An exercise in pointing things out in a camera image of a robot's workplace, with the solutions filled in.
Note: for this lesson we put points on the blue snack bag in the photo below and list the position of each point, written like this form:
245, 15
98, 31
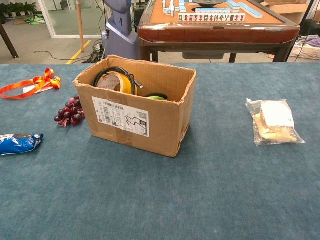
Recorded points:
17, 143

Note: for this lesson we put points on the purple robot base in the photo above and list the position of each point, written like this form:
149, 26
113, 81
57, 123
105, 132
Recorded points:
122, 37

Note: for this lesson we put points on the brown cardboard box with label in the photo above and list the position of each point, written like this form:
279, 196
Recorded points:
160, 125

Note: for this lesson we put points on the clear bag of wood pieces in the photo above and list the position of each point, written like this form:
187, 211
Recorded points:
275, 122

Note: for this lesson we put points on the green and white wrapper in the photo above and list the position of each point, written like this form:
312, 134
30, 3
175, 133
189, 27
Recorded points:
36, 19

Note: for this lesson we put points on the green and black tape roll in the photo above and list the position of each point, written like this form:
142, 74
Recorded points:
155, 96

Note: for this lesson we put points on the yellow tape roll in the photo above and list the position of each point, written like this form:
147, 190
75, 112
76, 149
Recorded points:
123, 83

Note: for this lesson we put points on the blue table cloth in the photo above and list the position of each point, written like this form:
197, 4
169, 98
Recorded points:
160, 195

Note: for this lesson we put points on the dark red grape bunch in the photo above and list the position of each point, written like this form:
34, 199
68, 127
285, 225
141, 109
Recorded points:
71, 112

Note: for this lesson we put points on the brown mahjong table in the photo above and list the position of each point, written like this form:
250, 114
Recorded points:
217, 33

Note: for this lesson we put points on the scattered blue mahjong tile cluster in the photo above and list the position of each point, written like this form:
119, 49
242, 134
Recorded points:
172, 7

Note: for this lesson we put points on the face-up mahjong tile row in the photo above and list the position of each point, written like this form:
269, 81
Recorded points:
211, 17

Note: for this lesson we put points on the long blue-backed mahjong tile row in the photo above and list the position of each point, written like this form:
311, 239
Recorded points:
212, 10

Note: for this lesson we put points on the wooden pole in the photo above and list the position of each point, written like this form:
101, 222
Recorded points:
80, 27

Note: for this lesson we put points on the black round dish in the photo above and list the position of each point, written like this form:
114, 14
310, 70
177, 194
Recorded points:
208, 2

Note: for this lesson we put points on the orange satin ribbon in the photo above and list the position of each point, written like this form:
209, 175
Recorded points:
37, 82

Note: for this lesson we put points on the white paper card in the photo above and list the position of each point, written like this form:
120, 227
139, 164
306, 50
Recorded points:
30, 89

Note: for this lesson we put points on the short stacked blue mahjong tiles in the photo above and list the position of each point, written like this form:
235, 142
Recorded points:
233, 5

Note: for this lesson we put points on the slanted blue mahjong tile row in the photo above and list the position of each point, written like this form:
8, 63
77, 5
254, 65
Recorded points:
251, 10

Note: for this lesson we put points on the white plastic basket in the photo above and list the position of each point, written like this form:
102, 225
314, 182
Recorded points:
306, 52

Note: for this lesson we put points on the open brown carton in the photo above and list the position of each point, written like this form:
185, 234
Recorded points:
287, 10

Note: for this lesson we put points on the dark table leg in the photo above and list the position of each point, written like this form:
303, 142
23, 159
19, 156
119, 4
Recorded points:
8, 42

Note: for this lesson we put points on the purple cloth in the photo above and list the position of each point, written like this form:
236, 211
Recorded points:
313, 41

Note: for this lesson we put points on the black stand leg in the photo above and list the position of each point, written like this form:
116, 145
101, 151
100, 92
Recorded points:
306, 15

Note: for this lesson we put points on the potted green plants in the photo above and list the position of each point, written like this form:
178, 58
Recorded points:
17, 8

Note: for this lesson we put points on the white glass door frame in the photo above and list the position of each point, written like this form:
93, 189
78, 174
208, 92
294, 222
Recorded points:
48, 22

